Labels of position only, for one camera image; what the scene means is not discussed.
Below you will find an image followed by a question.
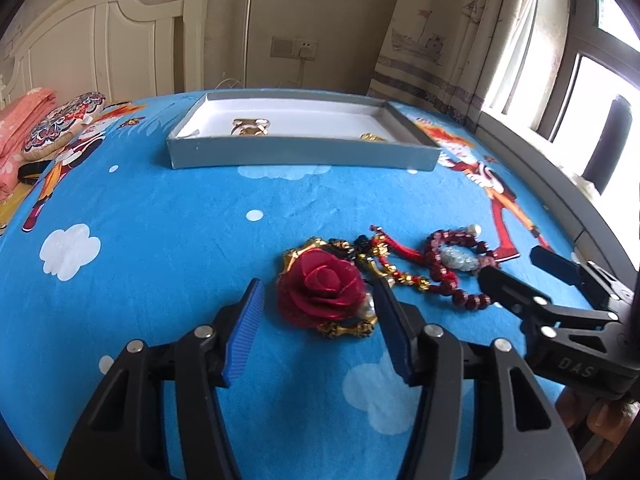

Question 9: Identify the grey cardboard tray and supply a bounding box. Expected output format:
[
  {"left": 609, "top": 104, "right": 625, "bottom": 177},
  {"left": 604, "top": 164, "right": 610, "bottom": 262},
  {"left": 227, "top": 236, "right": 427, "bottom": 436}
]
[{"left": 166, "top": 91, "right": 443, "bottom": 173}]

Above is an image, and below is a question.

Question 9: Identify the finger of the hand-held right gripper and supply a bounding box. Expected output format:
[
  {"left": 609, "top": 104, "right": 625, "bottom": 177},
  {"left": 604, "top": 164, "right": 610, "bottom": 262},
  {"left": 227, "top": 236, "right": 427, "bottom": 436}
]
[
  {"left": 530, "top": 246, "right": 633, "bottom": 311},
  {"left": 477, "top": 265, "right": 621, "bottom": 346}
]

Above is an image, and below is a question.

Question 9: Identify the pink folded blanket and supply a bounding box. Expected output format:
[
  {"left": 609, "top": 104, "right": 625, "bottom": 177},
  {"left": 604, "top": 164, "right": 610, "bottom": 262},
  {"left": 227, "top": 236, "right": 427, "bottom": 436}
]
[{"left": 0, "top": 87, "right": 58, "bottom": 203}]

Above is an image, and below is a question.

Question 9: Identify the printed curtain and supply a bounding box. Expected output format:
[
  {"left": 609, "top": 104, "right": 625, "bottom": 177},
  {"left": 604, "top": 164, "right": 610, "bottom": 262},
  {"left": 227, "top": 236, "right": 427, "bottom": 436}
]
[{"left": 367, "top": 0, "right": 543, "bottom": 126}]

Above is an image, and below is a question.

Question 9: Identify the red string bracelet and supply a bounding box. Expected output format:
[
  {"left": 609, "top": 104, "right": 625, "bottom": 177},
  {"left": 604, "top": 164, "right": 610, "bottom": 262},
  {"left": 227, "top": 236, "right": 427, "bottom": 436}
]
[{"left": 367, "top": 225, "right": 433, "bottom": 293}]

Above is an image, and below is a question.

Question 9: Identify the yellow floral sheet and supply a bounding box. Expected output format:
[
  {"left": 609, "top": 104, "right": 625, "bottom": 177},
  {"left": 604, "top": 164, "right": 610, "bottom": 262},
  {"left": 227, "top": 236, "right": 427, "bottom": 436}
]
[{"left": 0, "top": 180, "right": 32, "bottom": 241}]

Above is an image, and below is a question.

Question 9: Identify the red rose brooch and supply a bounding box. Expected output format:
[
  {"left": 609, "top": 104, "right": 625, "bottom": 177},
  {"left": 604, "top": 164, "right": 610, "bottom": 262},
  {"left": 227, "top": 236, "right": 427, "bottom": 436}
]
[{"left": 276, "top": 236, "right": 378, "bottom": 341}]

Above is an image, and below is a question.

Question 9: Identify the window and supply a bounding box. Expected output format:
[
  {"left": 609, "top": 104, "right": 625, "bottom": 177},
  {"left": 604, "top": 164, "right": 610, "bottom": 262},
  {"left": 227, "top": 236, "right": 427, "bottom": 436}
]
[{"left": 480, "top": 0, "right": 640, "bottom": 186}]

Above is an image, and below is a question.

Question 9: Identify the patterned cushion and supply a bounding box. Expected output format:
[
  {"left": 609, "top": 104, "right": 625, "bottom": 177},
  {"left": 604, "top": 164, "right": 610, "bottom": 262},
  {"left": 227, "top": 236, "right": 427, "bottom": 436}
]
[{"left": 20, "top": 92, "right": 107, "bottom": 163}]

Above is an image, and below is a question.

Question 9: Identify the blue printed bedsheet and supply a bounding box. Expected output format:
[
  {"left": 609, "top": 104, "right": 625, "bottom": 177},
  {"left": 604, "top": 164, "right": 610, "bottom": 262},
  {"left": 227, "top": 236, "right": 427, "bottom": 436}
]
[{"left": 0, "top": 90, "right": 640, "bottom": 480}]

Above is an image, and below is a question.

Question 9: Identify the person's right hand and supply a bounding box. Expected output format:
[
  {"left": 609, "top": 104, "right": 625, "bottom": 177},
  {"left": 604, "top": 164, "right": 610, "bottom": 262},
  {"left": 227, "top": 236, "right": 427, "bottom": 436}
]
[{"left": 555, "top": 387, "right": 640, "bottom": 476}]

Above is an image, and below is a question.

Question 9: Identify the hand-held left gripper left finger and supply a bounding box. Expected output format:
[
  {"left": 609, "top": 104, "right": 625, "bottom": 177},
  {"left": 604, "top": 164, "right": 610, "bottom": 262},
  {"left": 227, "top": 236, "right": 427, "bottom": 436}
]
[{"left": 54, "top": 277, "right": 266, "bottom": 480}]

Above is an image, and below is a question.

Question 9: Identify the black chair back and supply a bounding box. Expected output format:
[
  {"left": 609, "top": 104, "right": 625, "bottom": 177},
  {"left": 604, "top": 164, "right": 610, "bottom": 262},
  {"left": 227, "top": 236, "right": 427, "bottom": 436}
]
[{"left": 585, "top": 94, "right": 633, "bottom": 193}]

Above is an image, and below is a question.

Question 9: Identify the red bead bracelet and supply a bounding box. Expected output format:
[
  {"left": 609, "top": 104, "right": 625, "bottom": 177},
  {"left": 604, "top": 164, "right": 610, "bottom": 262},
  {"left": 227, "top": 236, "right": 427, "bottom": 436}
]
[{"left": 422, "top": 227, "right": 501, "bottom": 313}]

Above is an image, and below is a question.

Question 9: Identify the gold bangle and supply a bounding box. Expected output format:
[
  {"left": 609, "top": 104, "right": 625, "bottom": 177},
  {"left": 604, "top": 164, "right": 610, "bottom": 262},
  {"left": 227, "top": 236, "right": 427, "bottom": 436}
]
[{"left": 230, "top": 117, "right": 271, "bottom": 137}]

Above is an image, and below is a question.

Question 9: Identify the cream wooden headboard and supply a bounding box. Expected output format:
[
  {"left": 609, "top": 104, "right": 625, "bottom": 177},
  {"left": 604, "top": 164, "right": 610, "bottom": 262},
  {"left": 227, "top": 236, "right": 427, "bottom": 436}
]
[{"left": 0, "top": 0, "right": 208, "bottom": 111}]

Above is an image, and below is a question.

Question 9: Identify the white cable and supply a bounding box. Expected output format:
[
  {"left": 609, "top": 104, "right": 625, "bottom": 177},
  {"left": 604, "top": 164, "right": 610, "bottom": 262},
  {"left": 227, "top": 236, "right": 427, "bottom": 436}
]
[{"left": 215, "top": 57, "right": 307, "bottom": 93}]

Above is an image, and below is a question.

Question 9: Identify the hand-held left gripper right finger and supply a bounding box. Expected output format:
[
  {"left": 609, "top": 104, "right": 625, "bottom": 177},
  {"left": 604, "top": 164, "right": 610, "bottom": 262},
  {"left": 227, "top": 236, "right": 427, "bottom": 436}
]
[{"left": 367, "top": 275, "right": 586, "bottom": 480}]

